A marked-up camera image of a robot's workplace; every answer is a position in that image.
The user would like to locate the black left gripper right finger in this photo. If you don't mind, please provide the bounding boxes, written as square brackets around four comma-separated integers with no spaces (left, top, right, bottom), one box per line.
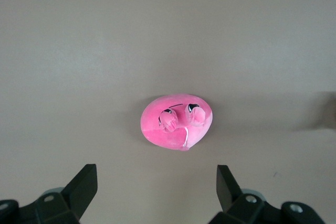
[209,165,326,224]

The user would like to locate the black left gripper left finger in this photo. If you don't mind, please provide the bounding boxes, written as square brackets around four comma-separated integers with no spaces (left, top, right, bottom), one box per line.
[0,164,98,224]

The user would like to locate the pink round plush toy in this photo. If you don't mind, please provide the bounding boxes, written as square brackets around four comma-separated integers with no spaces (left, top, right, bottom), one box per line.
[140,93,214,152]

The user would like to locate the brown table cover sheet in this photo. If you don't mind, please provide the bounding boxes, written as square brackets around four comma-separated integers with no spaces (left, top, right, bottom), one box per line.
[0,0,336,224]

